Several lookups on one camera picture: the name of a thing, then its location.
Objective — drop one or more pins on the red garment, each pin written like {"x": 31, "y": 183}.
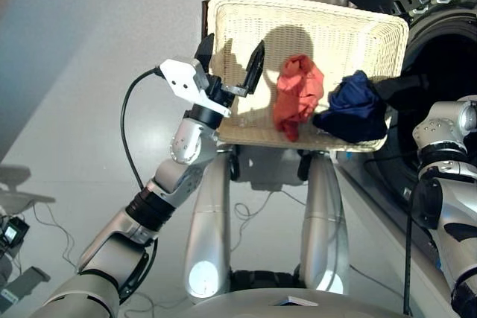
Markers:
{"x": 298, "y": 91}

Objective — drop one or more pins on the blue garment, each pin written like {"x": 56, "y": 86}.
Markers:
{"x": 354, "y": 105}

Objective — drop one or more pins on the black garment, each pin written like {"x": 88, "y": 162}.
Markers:
{"x": 402, "y": 89}

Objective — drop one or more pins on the pale woven basket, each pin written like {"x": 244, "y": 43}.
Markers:
{"x": 335, "y": 24}

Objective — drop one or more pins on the grey washing machine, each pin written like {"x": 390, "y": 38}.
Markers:
{"x": 447, "y": 57}

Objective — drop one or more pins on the silver robot torso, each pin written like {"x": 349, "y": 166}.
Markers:
{"x": 242, "y": 305}

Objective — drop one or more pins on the small black device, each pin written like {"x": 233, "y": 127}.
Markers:
{"x": 13, "y": 234}

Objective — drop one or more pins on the grey flat block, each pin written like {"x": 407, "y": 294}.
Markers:
{"x": 26, "y": 282}

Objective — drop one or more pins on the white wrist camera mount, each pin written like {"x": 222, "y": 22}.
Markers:
{"x": 180, "y": 77}

